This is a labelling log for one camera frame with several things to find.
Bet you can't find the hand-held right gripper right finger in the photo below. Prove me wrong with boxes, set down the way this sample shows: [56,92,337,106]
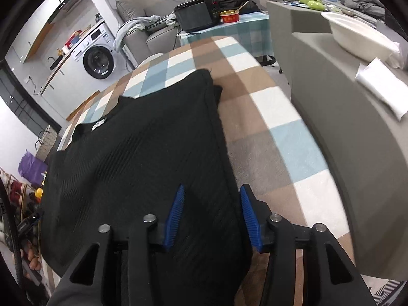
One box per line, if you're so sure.
[239,183,378,306]

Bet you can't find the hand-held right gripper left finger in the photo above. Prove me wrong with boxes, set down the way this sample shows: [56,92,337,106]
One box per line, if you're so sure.
[59,183,186,306]

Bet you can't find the black knit sweater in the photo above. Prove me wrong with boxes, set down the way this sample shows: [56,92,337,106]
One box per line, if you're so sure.
[41,68,252,306]

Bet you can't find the person's left hand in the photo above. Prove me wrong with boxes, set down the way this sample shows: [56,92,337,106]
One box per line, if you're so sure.
[21,249,43,272]

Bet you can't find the wooden shoe rack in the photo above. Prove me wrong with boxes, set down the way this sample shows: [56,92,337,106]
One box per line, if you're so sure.
[0,167,45,252]

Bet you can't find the purple bag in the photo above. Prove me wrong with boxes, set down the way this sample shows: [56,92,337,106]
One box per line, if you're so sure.
[18,151,48,187]

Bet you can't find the woven basket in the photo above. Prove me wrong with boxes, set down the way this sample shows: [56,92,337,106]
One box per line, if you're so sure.
[36,126,61,163]

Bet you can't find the checked blanket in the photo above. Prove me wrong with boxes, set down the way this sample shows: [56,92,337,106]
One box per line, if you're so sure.
[57,36,356,306]

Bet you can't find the white base cabinets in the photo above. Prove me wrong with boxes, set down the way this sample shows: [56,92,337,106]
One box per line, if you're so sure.
[40,51,103,120]

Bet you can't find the large grey upholstered cabinet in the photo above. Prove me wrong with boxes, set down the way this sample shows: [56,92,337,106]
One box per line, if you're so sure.
[288,32,408,283]

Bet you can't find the black white patterned mat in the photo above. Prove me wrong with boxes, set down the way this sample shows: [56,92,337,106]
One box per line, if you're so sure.
[363,279,406,306]

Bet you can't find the round white stool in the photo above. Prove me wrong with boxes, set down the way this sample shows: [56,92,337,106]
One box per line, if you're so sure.
[138,53,164,67]

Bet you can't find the white washing machine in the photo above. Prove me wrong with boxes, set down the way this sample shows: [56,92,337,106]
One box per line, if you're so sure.
[68,19,128,80]

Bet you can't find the red box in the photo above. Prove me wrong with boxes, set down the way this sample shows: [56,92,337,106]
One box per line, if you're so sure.
[65,31,82,47]

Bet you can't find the small grey upholstered cabinet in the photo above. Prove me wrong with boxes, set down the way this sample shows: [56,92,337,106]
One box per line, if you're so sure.
[266,0,335,85]

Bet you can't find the folded white cloth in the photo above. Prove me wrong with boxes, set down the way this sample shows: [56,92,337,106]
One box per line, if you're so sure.
[355,57,408,121]

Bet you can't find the side table with checked cloth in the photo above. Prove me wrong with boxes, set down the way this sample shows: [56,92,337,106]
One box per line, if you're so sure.
[178,11,275,67]

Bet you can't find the houndstooth cushion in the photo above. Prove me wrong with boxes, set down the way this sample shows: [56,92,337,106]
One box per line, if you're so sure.
[147,17,176,32]

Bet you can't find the red bowl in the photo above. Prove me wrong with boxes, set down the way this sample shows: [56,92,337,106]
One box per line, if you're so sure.
[220,9,240,23]

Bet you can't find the black electric cooker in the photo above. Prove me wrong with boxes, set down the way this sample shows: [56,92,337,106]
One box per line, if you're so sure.
[174,0,221,33]

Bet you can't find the white plastic basin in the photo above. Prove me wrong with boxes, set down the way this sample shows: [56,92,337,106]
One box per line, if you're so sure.
[320,11,400,62]

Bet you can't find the range hood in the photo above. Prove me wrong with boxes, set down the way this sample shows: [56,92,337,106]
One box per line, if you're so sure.
[48,0,88,26]

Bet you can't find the crumpled white tissue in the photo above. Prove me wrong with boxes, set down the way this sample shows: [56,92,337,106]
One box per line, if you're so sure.
[387,43,404,69]

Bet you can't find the grey clothing on bed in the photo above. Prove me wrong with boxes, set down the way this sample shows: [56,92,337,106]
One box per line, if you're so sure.
[341,0,388,20]

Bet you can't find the white wall cabinets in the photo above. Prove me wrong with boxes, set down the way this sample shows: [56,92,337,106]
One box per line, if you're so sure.
[5,0,93,64]

